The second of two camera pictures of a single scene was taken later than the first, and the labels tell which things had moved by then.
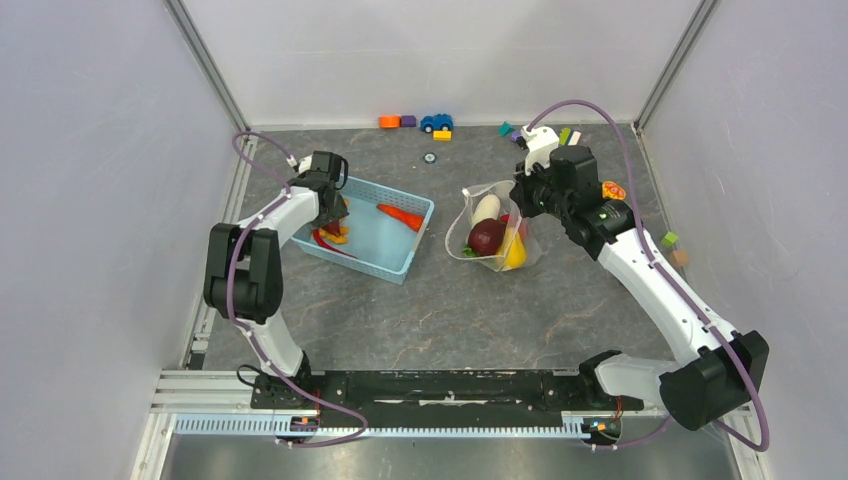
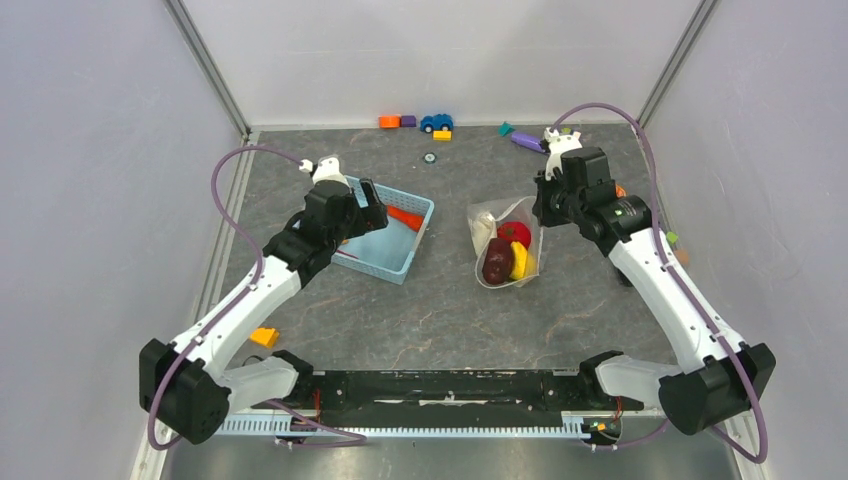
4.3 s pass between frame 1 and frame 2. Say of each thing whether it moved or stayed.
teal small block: stayed
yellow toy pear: moved
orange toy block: stayed
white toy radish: moved
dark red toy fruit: moved
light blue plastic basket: stayed
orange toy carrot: stayed
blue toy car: stayed
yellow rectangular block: stayed
